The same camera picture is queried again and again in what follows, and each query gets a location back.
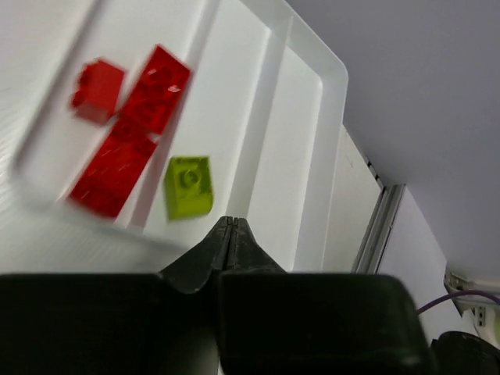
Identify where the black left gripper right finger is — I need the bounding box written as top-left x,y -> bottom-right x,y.
217,219 -> 438,374

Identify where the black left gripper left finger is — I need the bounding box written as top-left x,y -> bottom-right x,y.
1,217 -> 229,374

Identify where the red lego plate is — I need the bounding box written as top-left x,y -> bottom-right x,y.
69,44 -> 191,219

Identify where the red small lego brick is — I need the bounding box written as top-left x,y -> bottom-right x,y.
70,58 -> 127,126

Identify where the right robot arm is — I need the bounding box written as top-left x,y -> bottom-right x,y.
430,331 -> 499,375

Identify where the white divided sorting tray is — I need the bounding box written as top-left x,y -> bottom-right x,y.
1,1 -> 348,273

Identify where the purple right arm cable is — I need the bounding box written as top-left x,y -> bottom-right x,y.
416,289 -> 500,315

